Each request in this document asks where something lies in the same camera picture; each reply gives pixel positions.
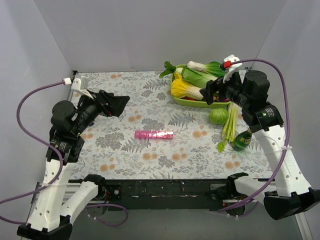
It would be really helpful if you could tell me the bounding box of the pink weekly pill organizer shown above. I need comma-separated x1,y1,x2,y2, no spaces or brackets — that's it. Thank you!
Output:
134,130,174,140

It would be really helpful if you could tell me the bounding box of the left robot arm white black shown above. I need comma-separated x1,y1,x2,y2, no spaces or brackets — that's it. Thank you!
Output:
17,90,130,240

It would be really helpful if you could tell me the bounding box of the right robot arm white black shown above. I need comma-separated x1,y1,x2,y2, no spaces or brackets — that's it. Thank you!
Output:
199,70,320,220

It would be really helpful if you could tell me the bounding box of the long napa cabbage toy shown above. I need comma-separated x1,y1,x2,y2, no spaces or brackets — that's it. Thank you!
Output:
181,67,218,89

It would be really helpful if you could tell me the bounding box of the green plastic basket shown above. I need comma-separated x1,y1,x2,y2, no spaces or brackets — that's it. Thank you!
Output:
170,64,233,109

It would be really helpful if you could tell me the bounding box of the green bok choy toy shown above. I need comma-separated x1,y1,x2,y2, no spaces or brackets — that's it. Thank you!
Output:
187,61,226,78

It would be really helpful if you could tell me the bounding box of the green round cabbage toy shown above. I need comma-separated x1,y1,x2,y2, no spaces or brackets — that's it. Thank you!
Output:
208,108,229,125

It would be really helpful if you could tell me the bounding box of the yellow napa cabbage toy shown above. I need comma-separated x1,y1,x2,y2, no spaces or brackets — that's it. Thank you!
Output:
170,79,204,101

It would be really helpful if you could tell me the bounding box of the celery stalk toy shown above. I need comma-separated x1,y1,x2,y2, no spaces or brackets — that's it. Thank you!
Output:
216,103,239,153

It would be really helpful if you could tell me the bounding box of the parsley leaf toy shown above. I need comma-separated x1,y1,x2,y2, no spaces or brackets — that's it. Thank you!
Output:
159,61,176,79

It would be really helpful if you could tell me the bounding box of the floral table mat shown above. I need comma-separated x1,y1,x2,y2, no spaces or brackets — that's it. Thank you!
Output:
71,71,272,180

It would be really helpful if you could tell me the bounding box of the green glass bottle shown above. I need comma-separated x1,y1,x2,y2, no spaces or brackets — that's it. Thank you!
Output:
232,128,252,152

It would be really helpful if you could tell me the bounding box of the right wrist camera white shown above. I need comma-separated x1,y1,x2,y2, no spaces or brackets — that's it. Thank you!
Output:
220,54,243,84

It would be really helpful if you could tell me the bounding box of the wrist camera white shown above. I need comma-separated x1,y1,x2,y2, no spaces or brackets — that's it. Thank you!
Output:
220,54,243,84
71,74,93,99

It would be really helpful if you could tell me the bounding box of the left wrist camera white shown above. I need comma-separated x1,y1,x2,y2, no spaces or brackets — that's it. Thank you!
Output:
71,74,93,99

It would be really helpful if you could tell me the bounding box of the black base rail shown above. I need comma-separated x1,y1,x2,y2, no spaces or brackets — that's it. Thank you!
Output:
92,179,246,211

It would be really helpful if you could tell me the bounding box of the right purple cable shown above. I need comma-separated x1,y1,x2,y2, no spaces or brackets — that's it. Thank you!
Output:
216,58,293,213

